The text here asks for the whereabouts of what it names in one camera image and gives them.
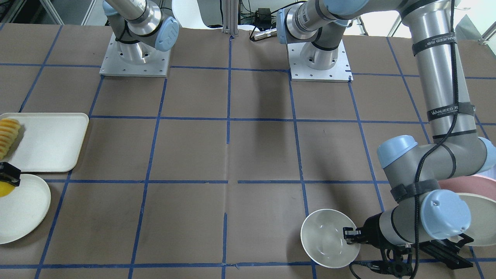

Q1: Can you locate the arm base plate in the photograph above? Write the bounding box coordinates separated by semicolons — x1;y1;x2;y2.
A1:
287;41;354;83
99;34;171;78

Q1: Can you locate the white rectangular tray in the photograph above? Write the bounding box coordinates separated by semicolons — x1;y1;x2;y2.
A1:
1;112;89;172

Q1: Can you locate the white ceramic bowl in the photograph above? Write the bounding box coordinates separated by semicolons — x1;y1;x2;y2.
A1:
300;209;361;269

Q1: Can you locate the sliced yellow bread loaf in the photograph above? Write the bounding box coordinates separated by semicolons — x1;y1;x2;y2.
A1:
0;118;21;160

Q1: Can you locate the pink plate in rack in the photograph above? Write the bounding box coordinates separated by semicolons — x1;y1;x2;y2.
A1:
439;174;496;197

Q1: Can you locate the silver cylindrical connector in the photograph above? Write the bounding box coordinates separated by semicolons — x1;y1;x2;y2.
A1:
249;28;277;42

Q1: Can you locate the black dish rack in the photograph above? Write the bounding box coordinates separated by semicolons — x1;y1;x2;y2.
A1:
419;233;474;270

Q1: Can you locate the aluminium frame post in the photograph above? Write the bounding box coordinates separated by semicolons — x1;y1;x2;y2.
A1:
221;0;239;37

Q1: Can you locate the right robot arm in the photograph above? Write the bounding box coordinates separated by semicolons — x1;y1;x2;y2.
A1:
1;0;179;196

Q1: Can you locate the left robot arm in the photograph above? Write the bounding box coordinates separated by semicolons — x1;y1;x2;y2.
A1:
276;0;495;279

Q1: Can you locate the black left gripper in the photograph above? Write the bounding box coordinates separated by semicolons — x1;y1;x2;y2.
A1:
343;214;413;277

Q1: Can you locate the yellow lemon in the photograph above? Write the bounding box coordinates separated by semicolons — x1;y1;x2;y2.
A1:
0;181;16;197

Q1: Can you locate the cream plate in rack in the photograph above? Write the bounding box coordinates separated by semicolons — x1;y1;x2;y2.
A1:
459;193;496;247

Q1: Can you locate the white round plate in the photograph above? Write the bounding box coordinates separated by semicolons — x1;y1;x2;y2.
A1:
0;174;51;245

